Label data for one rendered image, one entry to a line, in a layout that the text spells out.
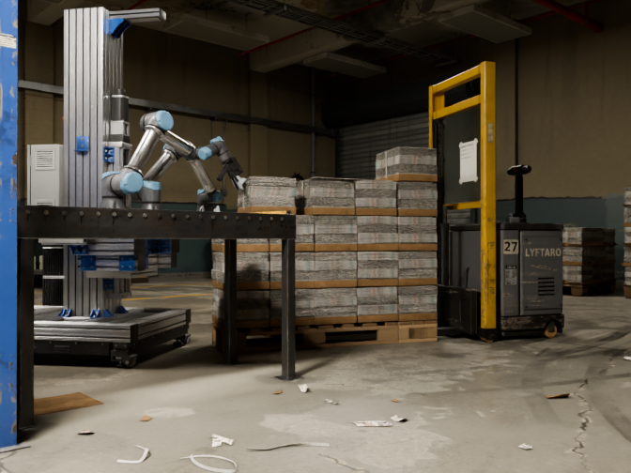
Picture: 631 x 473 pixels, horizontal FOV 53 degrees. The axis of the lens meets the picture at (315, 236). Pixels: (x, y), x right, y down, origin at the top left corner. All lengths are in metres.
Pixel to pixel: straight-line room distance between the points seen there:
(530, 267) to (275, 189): 1.83
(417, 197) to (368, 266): 0.57
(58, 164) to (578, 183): 7.90
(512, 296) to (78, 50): 3.14
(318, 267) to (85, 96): 1.72
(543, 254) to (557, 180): 5.82
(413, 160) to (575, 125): 6.28
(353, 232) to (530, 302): 1.33
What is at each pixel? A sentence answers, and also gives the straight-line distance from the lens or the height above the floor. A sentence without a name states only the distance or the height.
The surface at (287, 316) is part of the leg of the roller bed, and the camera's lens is 3.12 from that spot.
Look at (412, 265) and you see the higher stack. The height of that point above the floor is 0.51.
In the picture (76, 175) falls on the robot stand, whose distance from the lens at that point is 3.99.
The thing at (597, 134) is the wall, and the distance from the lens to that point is 10.22.
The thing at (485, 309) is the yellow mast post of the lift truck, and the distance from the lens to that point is 4.35.
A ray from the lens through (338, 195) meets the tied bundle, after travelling 4.07.
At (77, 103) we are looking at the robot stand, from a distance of 4.05.
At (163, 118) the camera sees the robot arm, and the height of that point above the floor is 1.35.
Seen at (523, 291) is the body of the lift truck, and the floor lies 0.33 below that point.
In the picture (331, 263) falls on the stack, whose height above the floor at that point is 0.53.
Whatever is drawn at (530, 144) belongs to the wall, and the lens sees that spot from 10.69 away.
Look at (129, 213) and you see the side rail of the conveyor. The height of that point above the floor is 0.78.
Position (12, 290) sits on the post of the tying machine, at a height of 0.51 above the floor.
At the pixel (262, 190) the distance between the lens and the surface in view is 3.92.
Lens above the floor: 0.67
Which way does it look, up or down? level
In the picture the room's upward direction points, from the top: straight up
